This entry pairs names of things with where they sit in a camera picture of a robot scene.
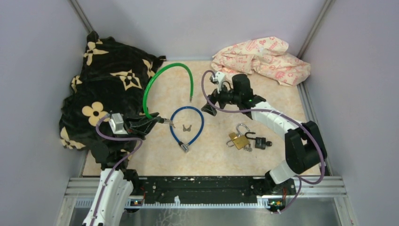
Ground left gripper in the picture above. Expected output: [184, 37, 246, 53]
[109, 112, 161, 150]

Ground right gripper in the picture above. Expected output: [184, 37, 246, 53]
[201, 80, 240, 116]

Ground green cable lock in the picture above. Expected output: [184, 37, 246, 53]
[142, 62, 195, 119]

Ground blue lock keys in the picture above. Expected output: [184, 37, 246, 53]
[183, 125, 192, 132]

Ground blue cable lock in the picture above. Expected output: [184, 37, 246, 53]
[169, 106, 205, 153]

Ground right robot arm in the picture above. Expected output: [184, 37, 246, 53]
[201, 70, 327, 194]

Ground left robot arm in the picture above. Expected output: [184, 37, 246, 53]
[82, 113, 144, 226]

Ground small brass padlock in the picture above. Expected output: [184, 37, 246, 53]
[226, 132, 239, 147]

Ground large brass padlock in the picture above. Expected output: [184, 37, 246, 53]
[233, 123, 252, 152]

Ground black floral blanket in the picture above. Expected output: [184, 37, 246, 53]
[59, 31, 166, 169]

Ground black padlock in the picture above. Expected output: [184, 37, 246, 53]
[244, 131, 273, 150]

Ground crumpled printed paper bag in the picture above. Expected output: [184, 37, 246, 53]
[211, 37, 311, 87]

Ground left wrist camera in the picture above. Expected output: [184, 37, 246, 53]
[109, 113, 128, 135]

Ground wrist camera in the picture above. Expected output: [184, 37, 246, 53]
[109, 113, 128, 135]
[210, 71, 226, 93]

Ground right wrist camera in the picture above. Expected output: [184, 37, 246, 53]
[210, 71, 226, 93]

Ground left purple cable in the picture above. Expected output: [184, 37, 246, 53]
[88, 115, 144, 226]

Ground purple cable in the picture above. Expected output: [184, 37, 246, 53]
[200, 70, 327, 214]
[88, 115, 144, 226]

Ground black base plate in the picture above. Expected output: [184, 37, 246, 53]
[131, 176, 296, 204]

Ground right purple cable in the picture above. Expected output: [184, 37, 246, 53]
[200, 70, 327, 214]

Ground aluminium frame rail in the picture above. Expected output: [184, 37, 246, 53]
[64, 176, 347, 209]

